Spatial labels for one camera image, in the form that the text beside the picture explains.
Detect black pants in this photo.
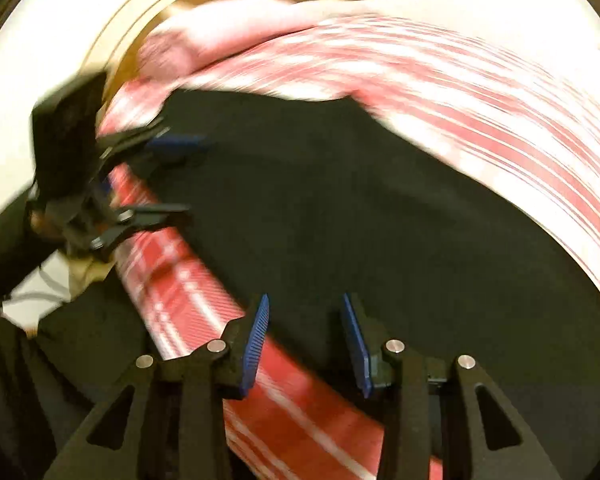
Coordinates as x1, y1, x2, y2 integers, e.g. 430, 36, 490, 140
147, 90, 600, 479

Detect pink rolled blanket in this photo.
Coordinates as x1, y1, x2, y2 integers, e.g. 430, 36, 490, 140
137, 0, 375, 81

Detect red plaid bed sheet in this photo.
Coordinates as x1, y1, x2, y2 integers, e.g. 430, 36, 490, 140
102, 14, 600, 479

